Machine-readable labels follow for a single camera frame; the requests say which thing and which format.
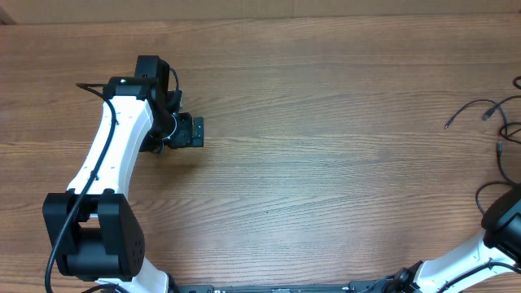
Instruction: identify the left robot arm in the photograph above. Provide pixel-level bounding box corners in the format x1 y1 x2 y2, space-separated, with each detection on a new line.
42 55 204 292

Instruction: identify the black usb cable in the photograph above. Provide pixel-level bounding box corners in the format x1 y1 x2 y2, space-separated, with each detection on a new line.
444 76 521 138

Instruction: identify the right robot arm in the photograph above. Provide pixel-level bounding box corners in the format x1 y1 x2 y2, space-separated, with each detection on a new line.
384 186 520 293

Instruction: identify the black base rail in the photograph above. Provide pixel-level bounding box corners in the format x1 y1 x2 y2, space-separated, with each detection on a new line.
173 278 391 293

